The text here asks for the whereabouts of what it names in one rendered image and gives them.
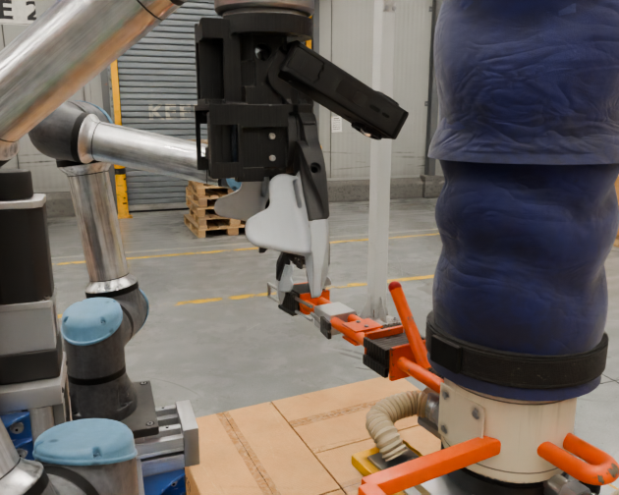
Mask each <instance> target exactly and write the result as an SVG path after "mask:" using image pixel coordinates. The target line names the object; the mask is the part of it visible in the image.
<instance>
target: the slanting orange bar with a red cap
mask: <svg viewBox="0 0 619 495"><path fill-rule="evenodd" d="M388 289H389V292H390V294H391V296H392V299H393V302H394V303H395V306H396V309H397V311H398V314H399V317H400V319H401V322H402V325H403V327H404V330H405V333H406V335H407V338H408V341H409V343H410V346H411V349H412V351H413V354H414V357H415V359H416V362H417V364H418V365H420V366H421V367H423V368H425V369H429V368H431V365H430V364H429V362H428V360H427V356H426V355H427V352H426V349H425V347H424V344H423V342H422V338H421V335H420V332H419V330H418V327H417V325H416V322H415V319H414V318H413V315H412V313H411V310H410V307H409V305H408V302H407V300H406V297H405V294H404V292H403V289H402V285H401V284H400V283H399V282H398V281H392V282H391V283H390V284H389V286H388Z"/></svg>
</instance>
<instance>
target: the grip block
mask: <svg viewBox="0 0 619 495"><path fill-rule="evenodd" d="M420 335H421V334H420ZM421 338H422V342H423V344H424V347H425V349H426V346H425V336H423V335H421ZM364 347H365V354H364V355H363V364H364V365H366V366H367V367H369V368H370V369H372V370H373V371H375V372H376V373H378V374H379V375H381V376H382V377H384V378H387V377H388V372H389V380H390V381H394V380H398V379H402V378H406V377H409V376H410V375H409V374H407V373H406V372H404V371H402V370H401V369H399V368H398V367H397V361H398V359H399V358H401V357H405V358H408V359H409V360H411V361H413V362H414V363H417V362H416V359H415V357H414V354H413V351H412V349H411V346H410V343H409V341H408V338H407V335H406V333H404V327H403V325H399V326H394V327H390V328H385V329H380V330H375V331H371V332H366V333H365V336H364ZM426 352H427V350H426Z"/></svg>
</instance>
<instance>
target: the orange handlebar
mask: <svg viewBox="0 0 619 495"><path fill-rule="evenodd" d="M305 302H307V303H310V304H312V305H313V308H310V307H308V306H306V305H304V304H301V307H302V309H304V310H305V311H307V312H309V313H311V312H313V313H314V307H315V304H314V303H312V302H310V301H307V300H305ZM347 320H348V322H345V321H343V320H341V319H339V318H338V317H333V318H332V319H331V320H330V322H331V327H333V328H334V329H336V330H337V331H339V332H341V333H342V334H344V335H345V336H342V338H343V339H345V340H347V341H348V342H350V343H351V344H353V345H354V346H359V345H362V346H364V336H365V333H366V332H371V331H375V330H380V328H382V327H383V326H382V325H380V324H378V323H377V322H375V321H373V320H371V319H369V318H366V319H361V318H360V317H358V316H356V315H354V314H350V315H349V316H348V319H347ZM397 367H398V368H399V369H401V370H402V371H404V372H406V373H407V374H409V375H410V376H412V377H414V378H415V379H417V380H418V381H420V382H421V383H422V384H424V385H425V386H427V387H429V388H430V389H432V390H433V391H435V392H437V393H438V394H440V383H441V382H443V383H444V380H443V379H442V378H440V377H438V376H437V375H435V374H433V373H431V372H430V371H428V370H426V369H425V368H423V367H421V366H420V365H418V364H416V363H414V362H413V361H411V360H409V359H408V358H406V357H400V358H399V359H398V361H397ZM563 448H564V449H565V450H566V451H568V452H570V453H572V454H573V455H575V456H577V457H578V458H580V459H582V460H584V461H585V462H587V463H588V464H587V463H585V462H583V461H582V460H580V459H578V458H577V457H575V456H573V455H571V454H570V453H568V452H566V451H565V450H563V449H561V448H559V447H558V446H556V445H554V444H553V443H551V442H548V441H547V442H543V443H542V444H540V445H539V446H538V448H537V454H538V455H539V456H540V457H542V458H543V459H545V460H546V461H548V462H550V463H551V464H553V465H554V466H556V467H558V468H560V469H561V470H563V471H565V472H566V473H568V474H569V475H571V476H573V477H574V478H576V479H578V480H580V481H581V482H583V483H587V484H591V485H601V486H602V485H607V484H610V483H612V482H614V481H615V480H616V479H617V478H618V477H619V465H618V463H617V462H616V461H615V459H614V458H613V457H612V456H610V455H609V454H608V453H606V452H604V451H602V450H600V449H598V448H597V447H595V446H594V445H592V444H590V443H588V442H587V441H585V440H583V439H581V438H579V437H578V436H576V435H574V434H572V433H570V432H569V433H568V434H567V435H566V437H565V439H564V441H563ZM500 449H501V443H500V441H499V440H497V439H495V438H491V437H488V436H484V435H483V438H479V437H477V438H474V439H471V440H468V441H465V442H462V443H459V444H457V445H454V446H451V447H448V448H445V449H442V450H439V451H436V452H434V453H431V454H428V455H425V456H422V457H419V458H416V459H414V460H411V461H408V462H405V463H402V464H399V465H397V466H395V467H390V468H387V469H384V470H381V471H378V472H376V473H373V474H370V475H367V476H364V477H363V478H362V485H361V486H360V487H359V495H392V494H395V493H397V492H400V491H403V490H405V489H408V488H411V487H413V486H416V485H419V484H421V483H424V482H426V481H429V480H432V479H434V478H436V477H439V476H441V475H444V474H447V473H449V472H452V471H455V470H457V469H460V468H464V467H467V466H470V465H472V464H475V463H478V462H480V461H483V460H485V459H488V458H491V457H493V456H496V455H499V453H500Z"/></svg>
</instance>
